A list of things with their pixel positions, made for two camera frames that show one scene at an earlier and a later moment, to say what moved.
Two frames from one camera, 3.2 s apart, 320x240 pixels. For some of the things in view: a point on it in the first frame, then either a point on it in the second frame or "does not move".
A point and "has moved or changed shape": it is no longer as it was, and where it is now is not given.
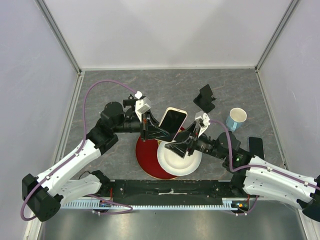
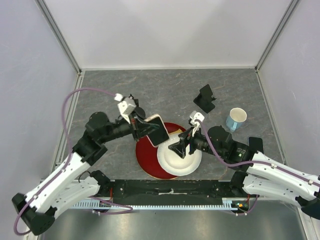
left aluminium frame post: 58,35 does not move
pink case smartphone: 172,121 has moved or changed shape
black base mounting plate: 144,192 does not move
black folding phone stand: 204,98 does not move
